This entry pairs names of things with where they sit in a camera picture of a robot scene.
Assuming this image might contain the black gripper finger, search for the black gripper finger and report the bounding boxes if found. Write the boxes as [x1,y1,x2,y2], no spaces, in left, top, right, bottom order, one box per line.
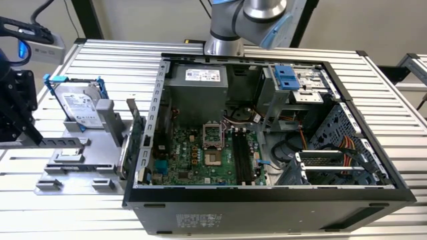
[0,116,32,144]
[15,109,46,148]

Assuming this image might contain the blue RAM stick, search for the blue RAM stick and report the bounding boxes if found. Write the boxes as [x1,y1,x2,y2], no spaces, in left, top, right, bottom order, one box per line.
[0,136,84,151]

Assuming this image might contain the black RAM slot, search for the black RAM slot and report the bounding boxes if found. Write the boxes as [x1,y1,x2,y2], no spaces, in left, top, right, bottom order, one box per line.
[243,127,257,186]
[239,127,253,186]
[231,127,245,186]
[235,127,249,186]

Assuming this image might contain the hard disk in blue carrier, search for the hard disk in blue carrier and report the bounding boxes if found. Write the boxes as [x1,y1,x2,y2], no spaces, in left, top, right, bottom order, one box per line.
[43,73,110,131]

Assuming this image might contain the grey parts rack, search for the grey parts rack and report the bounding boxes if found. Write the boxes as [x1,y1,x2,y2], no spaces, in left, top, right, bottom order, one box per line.
[32,98,148,197]

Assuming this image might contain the green graphics card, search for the green graphics card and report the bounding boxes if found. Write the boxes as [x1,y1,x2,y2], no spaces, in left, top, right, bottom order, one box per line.
[116,98,148,181]

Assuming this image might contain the black case fan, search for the black case fan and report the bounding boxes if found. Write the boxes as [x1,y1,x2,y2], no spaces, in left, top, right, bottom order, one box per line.
[156,98,175,161]

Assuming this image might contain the blue board connector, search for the blue board connector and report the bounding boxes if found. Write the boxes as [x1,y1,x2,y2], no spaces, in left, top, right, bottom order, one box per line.
[154,160,168,174]

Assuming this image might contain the grey power supply unit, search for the grey power supply unit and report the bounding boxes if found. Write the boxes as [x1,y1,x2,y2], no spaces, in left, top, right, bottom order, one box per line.
[164,63,230,126]

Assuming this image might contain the silver socket cover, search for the silver socket cover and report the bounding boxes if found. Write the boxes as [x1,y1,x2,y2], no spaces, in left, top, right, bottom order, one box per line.
[202,119,225,150]

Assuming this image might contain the CPU socket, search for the CPU socket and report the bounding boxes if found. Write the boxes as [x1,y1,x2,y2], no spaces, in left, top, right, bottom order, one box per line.
[203,149,225,167]

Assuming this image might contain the green motherboard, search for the green motherboard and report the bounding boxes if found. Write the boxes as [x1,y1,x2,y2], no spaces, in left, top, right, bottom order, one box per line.
[151,124,269,187]

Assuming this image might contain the black PC case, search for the black PC case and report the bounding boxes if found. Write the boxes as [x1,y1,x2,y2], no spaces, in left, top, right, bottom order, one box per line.
[122,51,418,236]

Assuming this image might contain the blue drive latch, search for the blue drive latch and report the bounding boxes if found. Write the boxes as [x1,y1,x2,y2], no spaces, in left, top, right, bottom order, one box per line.
[273,64,299,91]

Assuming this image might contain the silver optical drive cage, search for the silver optical drive cage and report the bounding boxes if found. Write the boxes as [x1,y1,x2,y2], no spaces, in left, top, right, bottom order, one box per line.
[257,63,335,131]

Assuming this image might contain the silver disk bay cage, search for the silver disk bay cage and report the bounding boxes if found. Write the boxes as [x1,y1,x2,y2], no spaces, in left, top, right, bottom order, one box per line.
[277,149,382,187]

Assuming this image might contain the metal slat side table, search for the metal slat side table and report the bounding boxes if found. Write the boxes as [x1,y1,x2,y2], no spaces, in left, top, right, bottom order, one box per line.
[377,52,427,111]

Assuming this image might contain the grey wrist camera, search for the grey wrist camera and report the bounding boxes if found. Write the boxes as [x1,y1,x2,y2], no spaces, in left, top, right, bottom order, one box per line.
[24,34,67,65]

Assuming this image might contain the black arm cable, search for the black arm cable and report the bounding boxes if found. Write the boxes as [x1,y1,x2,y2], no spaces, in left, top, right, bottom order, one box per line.
[0,0,56,44]

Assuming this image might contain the black frame post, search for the black frame post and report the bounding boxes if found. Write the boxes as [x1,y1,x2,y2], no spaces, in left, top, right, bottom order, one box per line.
[289,0,321,49]
[71,0,106,41]

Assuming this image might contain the yellow black power wires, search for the yellow black power wires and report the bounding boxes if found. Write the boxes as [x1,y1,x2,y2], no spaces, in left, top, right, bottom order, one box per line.
[221,106,259,126]

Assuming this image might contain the black cable loop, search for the black cable loop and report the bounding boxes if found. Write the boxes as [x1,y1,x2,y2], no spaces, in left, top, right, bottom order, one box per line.
[271,138,302,166]

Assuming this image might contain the orange yellow wire harness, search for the orange yellow wire harness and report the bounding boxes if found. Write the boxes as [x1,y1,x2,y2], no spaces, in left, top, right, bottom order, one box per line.
[298,125,309,151]

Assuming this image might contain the red yellow wire bundle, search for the red yellow wire bundle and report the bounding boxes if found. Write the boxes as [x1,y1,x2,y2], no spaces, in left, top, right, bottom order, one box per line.
[338,135,359,169]

